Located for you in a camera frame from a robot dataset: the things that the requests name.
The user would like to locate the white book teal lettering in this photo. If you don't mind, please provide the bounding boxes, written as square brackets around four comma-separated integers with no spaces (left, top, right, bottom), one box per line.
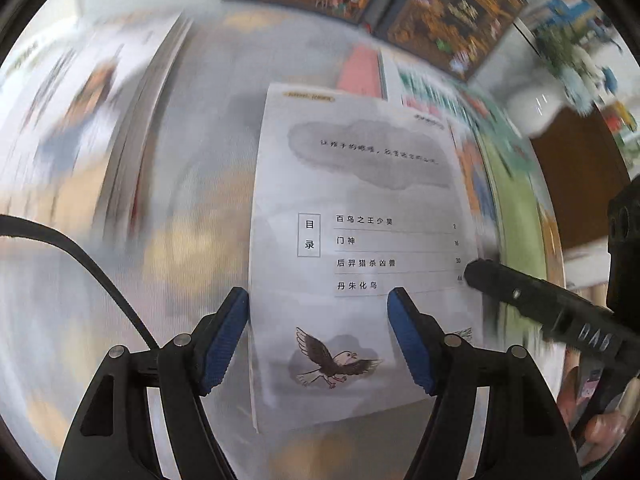
[397,65,506,128]

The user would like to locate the blue and white flowers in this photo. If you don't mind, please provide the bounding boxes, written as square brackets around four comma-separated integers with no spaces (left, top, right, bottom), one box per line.
[532,20,628,118]

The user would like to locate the white ceramic vase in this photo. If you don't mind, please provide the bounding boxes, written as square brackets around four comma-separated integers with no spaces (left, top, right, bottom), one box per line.
[504,74,573,137]

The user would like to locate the row of blue white books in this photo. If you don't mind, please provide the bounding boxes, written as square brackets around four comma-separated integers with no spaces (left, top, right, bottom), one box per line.
[507,0,621,41]

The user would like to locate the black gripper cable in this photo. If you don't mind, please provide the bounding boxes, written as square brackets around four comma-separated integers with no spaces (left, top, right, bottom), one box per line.
[0,214,161,353]

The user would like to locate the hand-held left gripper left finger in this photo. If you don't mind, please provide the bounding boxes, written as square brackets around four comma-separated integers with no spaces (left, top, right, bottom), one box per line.
[52,286,251,480]

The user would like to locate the brown wooden cabinet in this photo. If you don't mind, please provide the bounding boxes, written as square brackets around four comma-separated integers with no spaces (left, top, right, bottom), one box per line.
[529,105,633,263]

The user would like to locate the light green book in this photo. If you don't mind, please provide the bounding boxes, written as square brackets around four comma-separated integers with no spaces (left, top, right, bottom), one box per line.
[477,125,553,301]

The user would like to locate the pink book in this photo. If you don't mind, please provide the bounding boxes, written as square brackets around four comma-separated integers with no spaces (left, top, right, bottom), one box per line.
[337,45,387,102]

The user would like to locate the stack of thin books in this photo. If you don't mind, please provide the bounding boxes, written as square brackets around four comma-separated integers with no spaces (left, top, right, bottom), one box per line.
[0,12,197,241]

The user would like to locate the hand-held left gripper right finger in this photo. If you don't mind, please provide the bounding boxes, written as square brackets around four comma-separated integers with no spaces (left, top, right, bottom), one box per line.
[387,287,583,480]

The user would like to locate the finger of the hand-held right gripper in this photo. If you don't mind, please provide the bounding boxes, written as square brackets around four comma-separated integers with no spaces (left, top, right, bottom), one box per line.
[467,258,568,328]

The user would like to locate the person's right hand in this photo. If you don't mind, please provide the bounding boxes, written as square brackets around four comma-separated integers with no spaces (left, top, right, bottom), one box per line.
[556,374,632,457]

